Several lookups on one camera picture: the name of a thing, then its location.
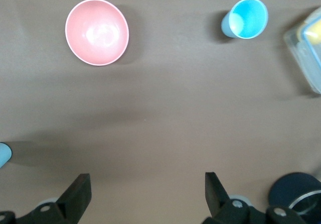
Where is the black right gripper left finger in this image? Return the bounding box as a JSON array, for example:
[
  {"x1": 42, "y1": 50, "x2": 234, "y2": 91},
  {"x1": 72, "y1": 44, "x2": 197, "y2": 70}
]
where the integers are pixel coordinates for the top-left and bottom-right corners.
[{"x1": 0, "y1": 173, "x2": 92, "y2": 224}]

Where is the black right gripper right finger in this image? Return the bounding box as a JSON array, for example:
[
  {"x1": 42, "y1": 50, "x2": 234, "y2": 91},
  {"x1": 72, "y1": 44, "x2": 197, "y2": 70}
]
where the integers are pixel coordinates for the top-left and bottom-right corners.
[{"x1": 202, "y1": 171, "x2": 305, "y2": 224}]

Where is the blue plastic cup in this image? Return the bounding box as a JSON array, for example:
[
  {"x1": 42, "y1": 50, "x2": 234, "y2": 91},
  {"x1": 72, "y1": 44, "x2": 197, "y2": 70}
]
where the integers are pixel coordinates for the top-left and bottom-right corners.
[
  {"x1": 221, "y1": 0, "x2": 269, "y2": 39},
  {"x1": 0, "y1": 142, "x2": 13, "y2": 169}
]

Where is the brown table cover cloth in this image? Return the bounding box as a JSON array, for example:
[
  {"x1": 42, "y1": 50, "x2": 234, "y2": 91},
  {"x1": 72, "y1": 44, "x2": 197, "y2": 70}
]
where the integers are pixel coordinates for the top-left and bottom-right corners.
[{"x1": 0, "y1": 0, "x2": 321, "y2": 224}]

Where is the clear plastic food container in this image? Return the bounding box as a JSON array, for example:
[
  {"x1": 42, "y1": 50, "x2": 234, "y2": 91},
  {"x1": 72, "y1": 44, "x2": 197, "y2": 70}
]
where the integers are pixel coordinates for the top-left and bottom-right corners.
[{"x1": 283, "y1": 6, "x2": 321, "y2": 95}]

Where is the pink bowl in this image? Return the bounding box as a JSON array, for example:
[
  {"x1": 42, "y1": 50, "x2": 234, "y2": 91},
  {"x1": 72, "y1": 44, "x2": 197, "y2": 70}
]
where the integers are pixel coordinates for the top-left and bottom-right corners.
[{"x1": 65, "y1": 0, "x2": 130, "y2": 66}]

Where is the yellow round food piece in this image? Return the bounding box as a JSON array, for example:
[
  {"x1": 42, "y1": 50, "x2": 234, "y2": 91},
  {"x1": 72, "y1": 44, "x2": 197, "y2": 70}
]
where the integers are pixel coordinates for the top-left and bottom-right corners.
[{"x1": 297, "y1": 20, "x2": 321, "y2": 45}]

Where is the black saucepan with blue handle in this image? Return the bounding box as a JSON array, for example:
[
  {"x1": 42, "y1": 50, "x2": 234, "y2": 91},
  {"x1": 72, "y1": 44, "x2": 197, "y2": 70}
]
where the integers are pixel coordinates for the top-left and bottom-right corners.
[{"x1": 268, "y1": 172, "x2": 321, "y2": 218}]

